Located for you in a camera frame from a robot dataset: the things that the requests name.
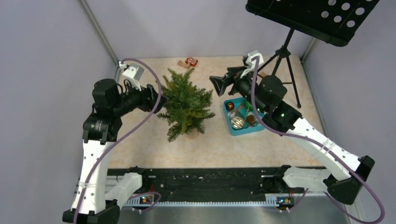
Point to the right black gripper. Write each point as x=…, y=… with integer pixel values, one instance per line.
x=221, y=83

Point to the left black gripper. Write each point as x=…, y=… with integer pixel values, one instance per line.
x=148, y=97

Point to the teal plastic tray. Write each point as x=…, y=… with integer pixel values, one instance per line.
x=242, y=107

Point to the small green christmas tree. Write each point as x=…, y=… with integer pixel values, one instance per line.
x=187, y=105

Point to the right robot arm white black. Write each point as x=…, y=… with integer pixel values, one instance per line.
x=342, y=174

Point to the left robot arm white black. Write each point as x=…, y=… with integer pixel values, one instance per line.
x=92, y=204

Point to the copper shiny ball ornament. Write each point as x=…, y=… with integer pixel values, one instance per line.
x=230, y=106

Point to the red gift box ornament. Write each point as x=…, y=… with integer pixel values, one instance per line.
x=191, y=61

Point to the silver striped ball ornament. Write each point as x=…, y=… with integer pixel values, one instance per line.
x=237, y=122

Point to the small wooden block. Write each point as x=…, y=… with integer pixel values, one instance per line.
x=183, y=64

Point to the pine cone ornament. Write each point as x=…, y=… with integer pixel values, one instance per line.
x=251, y=119

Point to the black music stand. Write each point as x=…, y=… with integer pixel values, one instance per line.
x=332, y=21

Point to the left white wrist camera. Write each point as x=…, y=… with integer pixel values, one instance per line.
x=132, y=73

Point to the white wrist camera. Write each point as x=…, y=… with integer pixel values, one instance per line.
x=132, y=73
x=250, y=60

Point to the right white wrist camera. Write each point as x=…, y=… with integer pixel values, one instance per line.
x=250, y=60

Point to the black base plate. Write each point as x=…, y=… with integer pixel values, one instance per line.
x=208, y=185

